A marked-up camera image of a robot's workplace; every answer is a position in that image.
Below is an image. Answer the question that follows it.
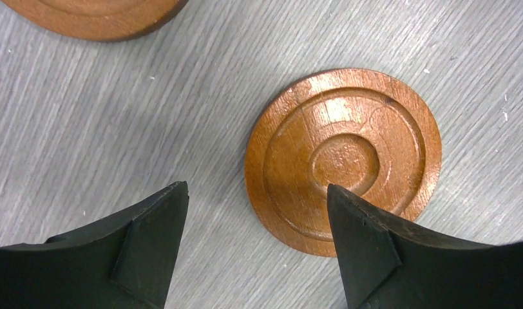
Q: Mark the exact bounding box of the wooden coaster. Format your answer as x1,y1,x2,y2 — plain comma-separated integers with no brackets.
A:
3,0,187,42
244,68,442,257

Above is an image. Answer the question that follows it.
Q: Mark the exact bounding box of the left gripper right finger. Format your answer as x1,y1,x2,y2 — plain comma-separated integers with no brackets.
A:
327,184,523,308

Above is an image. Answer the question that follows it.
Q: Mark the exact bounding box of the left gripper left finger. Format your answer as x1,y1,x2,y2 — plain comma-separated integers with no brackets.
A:
0,182,189,308

